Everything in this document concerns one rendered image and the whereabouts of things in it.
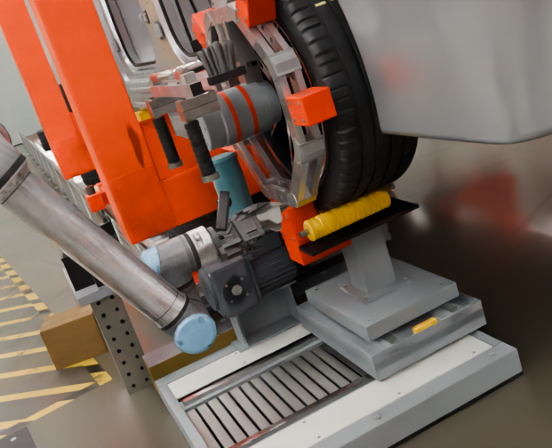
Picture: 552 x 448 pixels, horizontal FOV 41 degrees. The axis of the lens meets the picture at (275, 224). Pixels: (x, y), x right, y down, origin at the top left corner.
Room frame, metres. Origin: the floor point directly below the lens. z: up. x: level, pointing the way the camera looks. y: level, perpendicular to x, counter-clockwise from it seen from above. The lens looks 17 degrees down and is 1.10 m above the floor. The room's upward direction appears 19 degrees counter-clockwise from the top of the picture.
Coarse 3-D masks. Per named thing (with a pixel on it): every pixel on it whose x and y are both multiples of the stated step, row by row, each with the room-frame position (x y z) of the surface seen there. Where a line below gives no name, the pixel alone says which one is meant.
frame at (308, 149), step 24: (240, 24) 1.82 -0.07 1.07; (264, 24) 1.79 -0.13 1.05; (264, 48) 1.73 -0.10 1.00; (288, 48) 1.72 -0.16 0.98; (288, 72) 1.69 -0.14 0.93; (288, 120) 1.71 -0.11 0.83; (240, 144) 2.15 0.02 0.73; (312, 144) 1.70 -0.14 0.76; (264, 168) 2.12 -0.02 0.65; (312, 168) 1.78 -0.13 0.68; (264, 192) 2.04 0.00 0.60; (288, 192) 1.87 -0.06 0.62; (312, 192) 1.82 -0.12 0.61
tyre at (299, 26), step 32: (288, 0) 1.75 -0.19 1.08; (320, 0) 1.75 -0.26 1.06; (288, 32) 1.77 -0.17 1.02; (320, 32) 1.70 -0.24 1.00; (320, 64) 1.67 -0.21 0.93; (352, 64) 1.68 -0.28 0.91; (352, 96) 1.68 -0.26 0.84; (352, 128) 1.68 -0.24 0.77; (352, 160) 1.70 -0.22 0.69; (384, 160) 1.76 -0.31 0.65; (320, 192) 1.88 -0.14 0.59; (352, 192) 1.80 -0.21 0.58
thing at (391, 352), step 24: (312, 312) 2.15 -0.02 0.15; (432, 312) 1.87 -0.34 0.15; (456, 312) 1.80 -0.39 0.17; (480, 312) 1.82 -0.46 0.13; (336, 336) 1.91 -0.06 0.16; (360, 336) 1.88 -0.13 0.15; (384, 336) 1.77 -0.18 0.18; (408, 336) 1.79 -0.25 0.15; (432, 336) 1.77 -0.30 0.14; (456, 336) 1.79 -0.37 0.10; (360, 360) 1.79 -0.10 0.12; (384, 360) 1.72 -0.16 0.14; (408, 360) 1.74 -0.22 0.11
